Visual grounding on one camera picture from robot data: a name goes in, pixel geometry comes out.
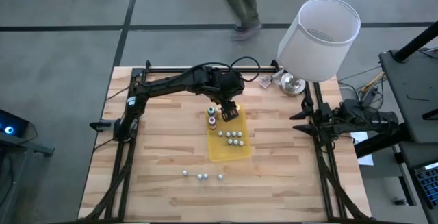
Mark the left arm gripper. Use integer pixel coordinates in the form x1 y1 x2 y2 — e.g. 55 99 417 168
210 69 246 122

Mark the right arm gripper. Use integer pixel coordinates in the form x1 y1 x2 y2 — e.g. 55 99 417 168
289 97 335 146

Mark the crumpled clear plastic wrap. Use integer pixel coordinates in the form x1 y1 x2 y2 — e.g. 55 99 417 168
259 69 285 88

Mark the white paper sheet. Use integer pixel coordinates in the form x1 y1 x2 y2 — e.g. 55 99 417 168
350 131 376 167

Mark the yellow translucent plastic bin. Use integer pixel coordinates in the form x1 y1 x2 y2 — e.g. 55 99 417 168
205 103 253 162

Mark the black power adapter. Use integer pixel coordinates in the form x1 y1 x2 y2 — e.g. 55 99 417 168
361 86 379 107

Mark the black cart beam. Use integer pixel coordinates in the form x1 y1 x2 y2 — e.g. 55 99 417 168
354 123 411 159

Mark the silver lamp white shade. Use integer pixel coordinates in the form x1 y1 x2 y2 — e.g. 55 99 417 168
276 0 362 97

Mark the person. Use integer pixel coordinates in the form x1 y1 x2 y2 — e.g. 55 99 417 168
220 0 263 42

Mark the black side cart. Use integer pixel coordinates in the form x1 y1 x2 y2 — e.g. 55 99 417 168
378 47 438 146

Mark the black round pole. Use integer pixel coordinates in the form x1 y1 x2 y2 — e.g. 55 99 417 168
392 21 438 63

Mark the black keyboard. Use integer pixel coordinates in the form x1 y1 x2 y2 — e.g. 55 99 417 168
414 162 438 211

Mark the grey metal stand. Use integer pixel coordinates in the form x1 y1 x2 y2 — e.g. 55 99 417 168
0 131 55 158

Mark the black computer blue light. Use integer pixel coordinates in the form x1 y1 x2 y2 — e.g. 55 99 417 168
0 109 30 139

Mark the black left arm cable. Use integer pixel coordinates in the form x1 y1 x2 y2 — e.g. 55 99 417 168
191 56 261 83

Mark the black aluminium table frame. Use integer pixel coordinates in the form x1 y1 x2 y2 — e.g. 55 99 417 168
78 59 374 223

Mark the yellow cable bundle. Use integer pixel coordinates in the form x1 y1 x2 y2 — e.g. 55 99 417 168
361 71 386 93

